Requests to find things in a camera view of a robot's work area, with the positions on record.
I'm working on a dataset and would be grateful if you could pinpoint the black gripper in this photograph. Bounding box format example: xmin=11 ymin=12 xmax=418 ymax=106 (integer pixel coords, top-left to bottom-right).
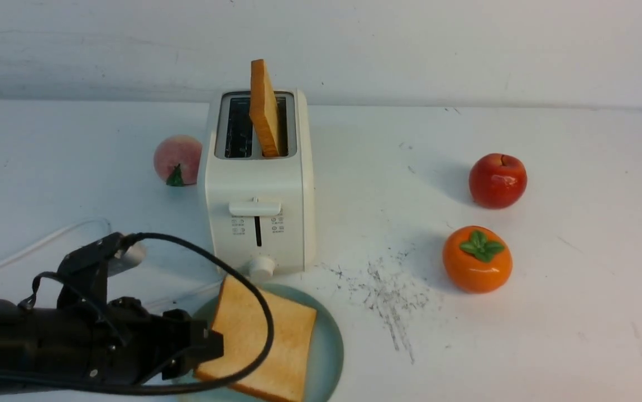
xmin=15 ymin=298 xmax=224 ymax=386

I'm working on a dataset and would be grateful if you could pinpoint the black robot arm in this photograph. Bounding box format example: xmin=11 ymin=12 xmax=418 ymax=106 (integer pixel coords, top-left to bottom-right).
xmin=0 ymin=297 xmax=224 ymax=395

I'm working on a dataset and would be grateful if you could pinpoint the white two-slot toaster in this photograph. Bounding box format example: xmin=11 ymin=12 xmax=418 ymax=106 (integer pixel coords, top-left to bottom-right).
xmin=198 ymin=89 xmax=317 ymax=281

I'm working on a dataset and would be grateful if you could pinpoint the light blue round plate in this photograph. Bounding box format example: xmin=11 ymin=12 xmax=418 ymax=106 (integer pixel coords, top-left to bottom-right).
xmin=176 ymin=283 xmax=344 ymax=401

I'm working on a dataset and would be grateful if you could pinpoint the pink peach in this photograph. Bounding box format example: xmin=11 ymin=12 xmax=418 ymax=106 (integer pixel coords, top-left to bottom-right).
xmin=153 ymin=135 xmax=203 ymax=186

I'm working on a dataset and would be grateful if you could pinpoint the orange persimmon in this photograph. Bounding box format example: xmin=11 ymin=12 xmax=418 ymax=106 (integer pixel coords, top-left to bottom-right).
xmin=442 ymin=226 xmax=514 ymax=294

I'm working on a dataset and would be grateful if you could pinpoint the red apple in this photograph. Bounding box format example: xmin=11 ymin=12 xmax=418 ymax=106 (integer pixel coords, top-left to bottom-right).
xmin=468 ymin=153 xmax=528 ymax=209

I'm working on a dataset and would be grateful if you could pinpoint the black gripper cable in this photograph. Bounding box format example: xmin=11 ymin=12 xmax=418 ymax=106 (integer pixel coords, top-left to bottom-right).
xmin=0 ymin=232 xmax=275 ymax=396

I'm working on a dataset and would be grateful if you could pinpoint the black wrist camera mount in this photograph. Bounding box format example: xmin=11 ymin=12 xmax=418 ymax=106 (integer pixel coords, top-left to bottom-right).
xmin=56 ymin=232 xmax=147 ymax=309

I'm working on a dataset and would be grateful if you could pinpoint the white power cable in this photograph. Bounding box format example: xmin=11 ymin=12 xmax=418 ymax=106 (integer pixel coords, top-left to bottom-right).
xmin=0 ymin=218 xmax=227 ymax=311

